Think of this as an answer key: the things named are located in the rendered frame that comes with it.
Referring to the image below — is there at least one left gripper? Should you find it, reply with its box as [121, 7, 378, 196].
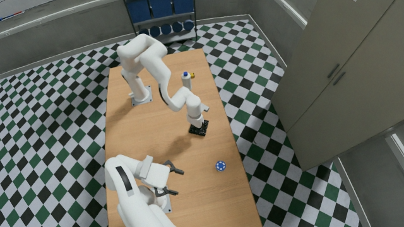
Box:
[186, 113, 204, 129]

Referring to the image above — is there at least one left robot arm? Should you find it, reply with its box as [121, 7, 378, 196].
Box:
[117, 34, 210, 119]

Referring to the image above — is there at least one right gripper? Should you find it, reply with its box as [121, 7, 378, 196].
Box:
[141, 160, 184, 197]

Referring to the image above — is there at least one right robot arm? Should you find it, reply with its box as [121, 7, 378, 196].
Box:
[105, 154, 176, 227]

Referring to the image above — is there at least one white plastic bottle with blue cap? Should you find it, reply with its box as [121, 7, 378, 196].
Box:
[181, 71, 192, 91]

